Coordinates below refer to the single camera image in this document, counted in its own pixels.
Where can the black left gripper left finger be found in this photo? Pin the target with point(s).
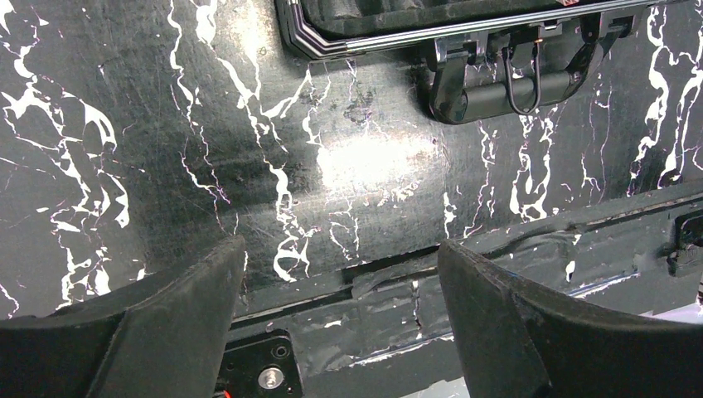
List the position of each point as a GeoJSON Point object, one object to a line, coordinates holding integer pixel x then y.
{"type": "Point", "coordinates": [161, 336]}

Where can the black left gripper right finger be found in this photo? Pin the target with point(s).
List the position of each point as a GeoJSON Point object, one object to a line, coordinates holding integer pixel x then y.
{"type": "Point", "coordinates": [518, 338]}

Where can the black poker set case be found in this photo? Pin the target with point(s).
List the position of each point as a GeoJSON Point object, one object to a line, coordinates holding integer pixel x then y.
{"type": "Point", "coordinates": [488, 58]}

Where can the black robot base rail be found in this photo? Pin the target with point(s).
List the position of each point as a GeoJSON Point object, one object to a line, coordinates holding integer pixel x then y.
{"type": "Point", "coordinates": [383, 330]}

